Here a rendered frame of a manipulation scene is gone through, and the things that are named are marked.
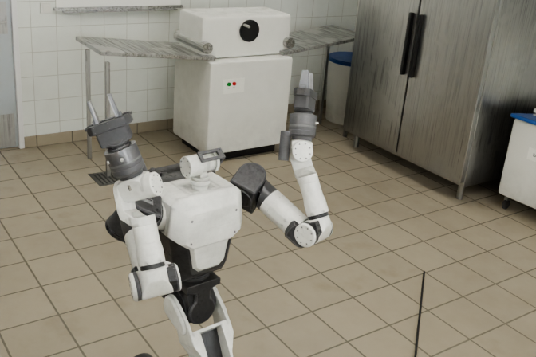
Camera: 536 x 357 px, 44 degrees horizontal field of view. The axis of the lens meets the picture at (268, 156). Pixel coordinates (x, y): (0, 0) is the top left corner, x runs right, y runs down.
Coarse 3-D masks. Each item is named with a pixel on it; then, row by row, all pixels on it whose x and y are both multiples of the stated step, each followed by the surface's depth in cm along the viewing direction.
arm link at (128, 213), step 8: (120, 200) 176; (120, 208) 177; (128, 208) 179; (120, 216) 177; (128, 216) 176; (136, 216) 180; (144, 216) 175; (152, 216) 177; (128, 224) 176; (136, 224) 175; (144, 224) 175
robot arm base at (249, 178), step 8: (240, 168) 221; (248, 168) 222; (256, 168) 222; (240, 176) 220; (248, 176) 220; (256, 176) 220; (264, 176) 221; (240, 184) 218; (248, 184) 218; (256, 184) 219; (248, 192) 218; (256, 192) 217; (248, 200) 220; (256, 200) 224; (248, 208) 225
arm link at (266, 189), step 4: (264, 184) 221; (268, 184) 222; (260, 188) 222; (264, 188) 220; (268, 188) 220; (272, 188) 221; (260, 192) 221; (264, 192) 219; (268, 192) 219; (272, 192) 219; (260, 196) 219; (264, 196) 219; (260, 200) 219; (260, 204) 219
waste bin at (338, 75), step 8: (336, 56) 674; (344, 56) 677; (328, 64) 678; (336, 64) 660; (344, 64) 653; (328, 72) 678; (336, 72) 663; (344, 72) 657; (328, 80) 680; (336, 80) 666; (344, 80) 661; (328, 88) 681; (336, 88) 669; (344, 88) 664; (328, 96) 683; (336, 96) 672; (344, 96) 667; (328, 104) 685; (336, 104) 675; (344, 104) 670; (328, 112) 688; (336, 112) 678; (344, 112) 673; (336, 120) 681
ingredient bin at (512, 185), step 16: (512, 128) 494; (528, 128) 482; (512, 144) 495; (528, 144) 484; (512, 160) 497; (528, 160) 486; (512, 176) 499; (528, 176) 488; (512, 192) 501; (528, 192) 490
